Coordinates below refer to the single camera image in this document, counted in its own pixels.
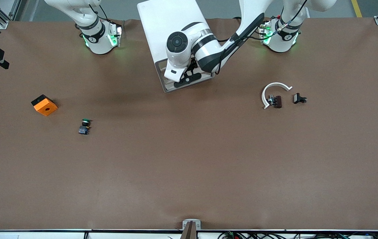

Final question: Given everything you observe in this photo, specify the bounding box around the metal base connector bracket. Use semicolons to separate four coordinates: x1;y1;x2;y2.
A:
108;21;124;47

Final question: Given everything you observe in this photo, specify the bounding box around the grey metal mounting bracket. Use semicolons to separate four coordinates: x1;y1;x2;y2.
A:
182;219;202;230

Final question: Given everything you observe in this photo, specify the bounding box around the tangled cable bundle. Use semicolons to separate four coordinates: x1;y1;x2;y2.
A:
217;231;378;239

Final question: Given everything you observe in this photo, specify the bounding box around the white cabinet drawer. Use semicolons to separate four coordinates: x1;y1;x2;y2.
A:
163;71;216;93

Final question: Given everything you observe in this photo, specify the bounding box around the white drawer cabinet shell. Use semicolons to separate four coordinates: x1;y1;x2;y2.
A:
137;0;219;94

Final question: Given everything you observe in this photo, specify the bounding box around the brown table cover sheet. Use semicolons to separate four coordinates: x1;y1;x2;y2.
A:
0;17;378;232

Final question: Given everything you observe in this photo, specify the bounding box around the dark brown contact block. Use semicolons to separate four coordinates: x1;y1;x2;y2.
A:
267;95;283;109

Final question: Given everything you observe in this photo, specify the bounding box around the green push button switch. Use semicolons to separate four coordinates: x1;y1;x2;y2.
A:
78;119;92;135

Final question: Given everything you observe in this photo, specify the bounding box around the orange black button enclosure box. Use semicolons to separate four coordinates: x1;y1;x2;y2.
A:
31;94;58;117

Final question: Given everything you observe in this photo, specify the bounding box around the white curved plastic ring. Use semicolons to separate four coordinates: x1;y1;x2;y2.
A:
261;82;293;110

